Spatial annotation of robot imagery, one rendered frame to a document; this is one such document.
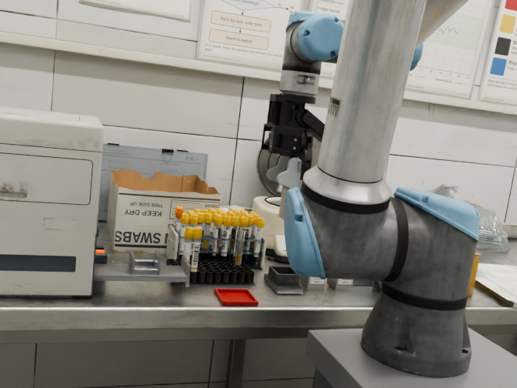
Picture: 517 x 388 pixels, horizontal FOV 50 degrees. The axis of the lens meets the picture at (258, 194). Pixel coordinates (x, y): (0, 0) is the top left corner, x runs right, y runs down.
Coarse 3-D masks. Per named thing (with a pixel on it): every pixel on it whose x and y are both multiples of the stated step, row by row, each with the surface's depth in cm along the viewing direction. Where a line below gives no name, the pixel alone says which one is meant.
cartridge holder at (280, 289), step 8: (272, 272) 113; (280, 272) 116; (288, 272) 116; (272, 280) 113; (280, 280) 111; (288, 280) 111; (296, 280) 112; (272, 288) 112; (280, 288) 109; (288, 288) 110; (296, 288) 110
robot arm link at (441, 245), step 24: (408, 192) 73; (408, 216) 71; (432, 216) 71; (456, 216) 70; (408, 240) 70; (432, 240) 71; (456, 240) 71; (408, 264) 71; (432, 264) 71; (456, 264) 72; (408, 288) 73; (432, 288) 72; (456, 288) 72
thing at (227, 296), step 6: (216, 294) 104; (222, 294) 105; (228, 294) 105; (234, 294) 106; (240, 294) 106; (246, 294) 106; (222, 300) 100; (228, 300) 102; (234, 300) 102; (240, 300) 103; (246, 300) 103; (252, 300) 103
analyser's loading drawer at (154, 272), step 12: (156, 252) 103; (96, 264) 101; (108, 264) 102; (120, 264) 103; (132, 264) 98; (144, 264) 104; (156, 264) 101; (96, 276) 96; (108, 276) 96; (120, 276) 97; (132, 276) 98; (144, 276) 98; (156, 276) 99; (168, 276) 100; (180, 276) 100
